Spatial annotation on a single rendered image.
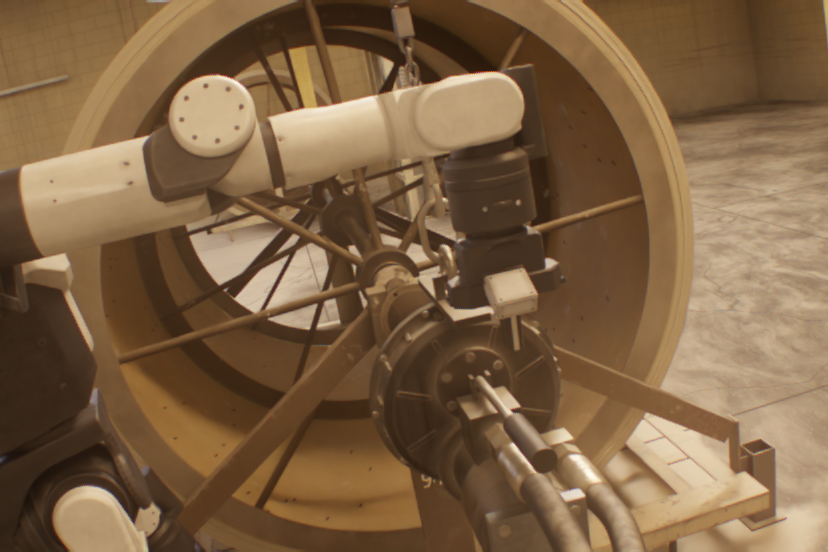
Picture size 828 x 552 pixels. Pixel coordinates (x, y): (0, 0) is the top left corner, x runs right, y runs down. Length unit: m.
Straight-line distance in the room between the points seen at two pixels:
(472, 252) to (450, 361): 0.36
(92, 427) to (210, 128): 0.44
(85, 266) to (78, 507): 1.04
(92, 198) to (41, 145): 11.87
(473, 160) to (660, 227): 1.43
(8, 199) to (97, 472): 0.42
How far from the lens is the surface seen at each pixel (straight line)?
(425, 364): 1.15
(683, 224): 2.22
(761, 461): 2.40
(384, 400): 1.17
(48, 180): 0.76
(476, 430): 1.07
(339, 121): 0.76
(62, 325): 0.97
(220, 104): 0.73
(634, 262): 2.45
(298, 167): 0.75
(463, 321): 1.06
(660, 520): 2.19
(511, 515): 0.96
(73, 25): 12.52
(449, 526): 2.01
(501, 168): 0.79
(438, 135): 0.75
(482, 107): 0.76
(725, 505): 2.24
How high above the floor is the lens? 1.40
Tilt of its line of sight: 14 degrees down
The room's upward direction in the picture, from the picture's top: 11 degrees counter-clockwise
